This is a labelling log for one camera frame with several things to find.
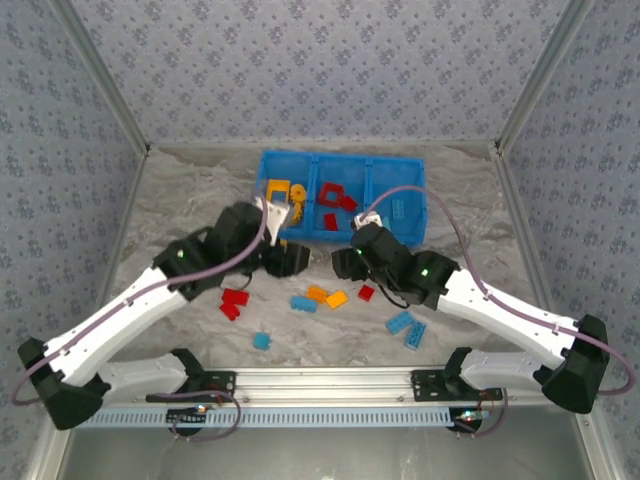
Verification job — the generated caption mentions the yellow lego window frame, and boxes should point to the yellow lego window frame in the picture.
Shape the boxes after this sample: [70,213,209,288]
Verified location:
[265,178,292,206]

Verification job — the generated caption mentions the red lego window frame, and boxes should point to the red lego window frame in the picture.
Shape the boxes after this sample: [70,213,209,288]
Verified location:
[318,181,346,209]

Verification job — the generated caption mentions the blue three-compartment plastic bin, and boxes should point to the blue three-compartment plastic bin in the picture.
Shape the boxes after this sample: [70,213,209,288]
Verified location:
[254,149,430,249]

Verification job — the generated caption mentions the small circuit board with LED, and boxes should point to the small circuit board with LED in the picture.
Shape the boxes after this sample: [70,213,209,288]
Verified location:
[166,405,210,427]
[448,407,489,432]

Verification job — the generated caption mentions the grey sheet metal panel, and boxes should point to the grey sheet metal panel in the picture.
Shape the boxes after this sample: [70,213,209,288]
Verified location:
[54,427,596,480]

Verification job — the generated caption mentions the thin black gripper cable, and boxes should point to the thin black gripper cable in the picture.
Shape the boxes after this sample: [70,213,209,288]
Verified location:
[375,283,407,310]

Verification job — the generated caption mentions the aluminium frame bar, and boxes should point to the aluminium frame bar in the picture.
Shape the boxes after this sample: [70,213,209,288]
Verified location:
[492,0,599,154]
[87,144,154,321]
[22,427,69,480]
[489,142,561,326]
[574,412,621,480]
[47,0,153,157]

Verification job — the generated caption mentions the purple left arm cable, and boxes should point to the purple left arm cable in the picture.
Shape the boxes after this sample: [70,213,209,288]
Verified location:
[10,197,269,407]

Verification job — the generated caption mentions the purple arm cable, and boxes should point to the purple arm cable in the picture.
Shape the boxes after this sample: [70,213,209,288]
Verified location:
[10,197,269,407]
[368,185,637,399]

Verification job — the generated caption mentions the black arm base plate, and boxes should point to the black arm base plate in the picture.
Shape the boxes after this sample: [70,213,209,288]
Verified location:
[144,369,238,404]
[410,368,505,404]

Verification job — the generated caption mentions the aluminium extrusion mounting rail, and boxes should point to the aluminium extrusion mounting rail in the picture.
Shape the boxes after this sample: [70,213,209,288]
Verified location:
[107,366,554,407]

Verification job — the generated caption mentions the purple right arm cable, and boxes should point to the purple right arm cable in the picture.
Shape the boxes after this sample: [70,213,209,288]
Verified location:
[368,185,637,399]

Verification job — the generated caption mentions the white slotted cable duct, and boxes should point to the white slotted cable duct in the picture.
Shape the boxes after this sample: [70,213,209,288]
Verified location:
[82,405,457,430]

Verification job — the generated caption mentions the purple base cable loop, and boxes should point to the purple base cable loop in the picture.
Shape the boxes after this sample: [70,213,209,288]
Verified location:
[144,389,243,443]
[452,387,510,440]

